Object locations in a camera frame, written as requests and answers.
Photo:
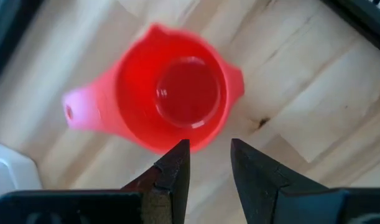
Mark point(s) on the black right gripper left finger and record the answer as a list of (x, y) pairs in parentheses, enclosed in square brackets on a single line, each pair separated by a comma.
[(174, 174)]

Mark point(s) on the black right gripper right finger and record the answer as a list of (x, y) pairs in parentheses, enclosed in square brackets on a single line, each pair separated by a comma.
[(258, 186)]

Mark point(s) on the red measuring cup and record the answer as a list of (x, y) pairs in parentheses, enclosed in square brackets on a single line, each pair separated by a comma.
[(177, 93)]

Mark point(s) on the white hexagonal planter pot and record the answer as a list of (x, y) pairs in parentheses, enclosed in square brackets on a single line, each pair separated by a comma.
[(9, 168)]

